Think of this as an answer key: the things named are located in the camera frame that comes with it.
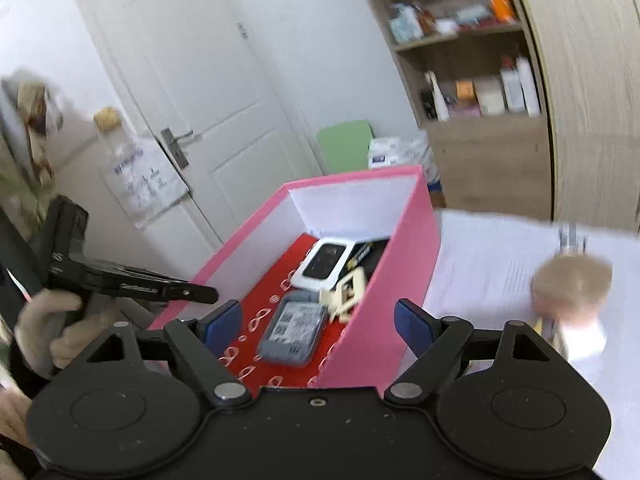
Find white printed door poster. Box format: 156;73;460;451
97;130;193;231

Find yellow door hook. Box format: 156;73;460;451
93;106;121;133

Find orange bottle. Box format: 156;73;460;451
482;0;517;23

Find green board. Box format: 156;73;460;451
316;120;376;177

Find white charger plug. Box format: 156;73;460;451
555;317;608;361

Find black and gold battery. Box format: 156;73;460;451
348;242;376;268

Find white door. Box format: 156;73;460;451
72;0;321;281

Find white and grey pocket router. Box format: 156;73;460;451
256;292;328;366

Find white bottle with red cap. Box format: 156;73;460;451
500;57;523;113

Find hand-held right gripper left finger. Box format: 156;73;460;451
85;300;253;408

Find wooden bookshelf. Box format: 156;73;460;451
350;0;553;221

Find hanging beige bag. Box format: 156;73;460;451
0;67;66;186

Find light wooden wardrobe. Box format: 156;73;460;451
505;0;640;236

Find rose gold case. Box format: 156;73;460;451
531;255;613;318

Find metal door handle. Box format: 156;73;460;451
159;127;195;170

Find black battery charger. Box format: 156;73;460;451
345;237;393;286

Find teal packets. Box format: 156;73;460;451
389;4;425;43

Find white round jar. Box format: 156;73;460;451
474;76;507;116

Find cream hair claw clip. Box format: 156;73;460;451
320;267;368;325

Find white printed tissue package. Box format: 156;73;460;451
367;130;446;196

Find white patterned tablecloth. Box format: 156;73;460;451
422;209;640;480

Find person's left forearm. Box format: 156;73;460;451
0;345;56;480

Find white tall tube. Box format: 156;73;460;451
516;55;542;117

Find pink cardboard box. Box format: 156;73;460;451
147;165;442;396

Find person's left hand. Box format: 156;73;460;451
14;289;151;378

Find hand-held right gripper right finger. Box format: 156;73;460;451
382;299;558;403

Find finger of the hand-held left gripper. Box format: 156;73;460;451
167;280;219;305

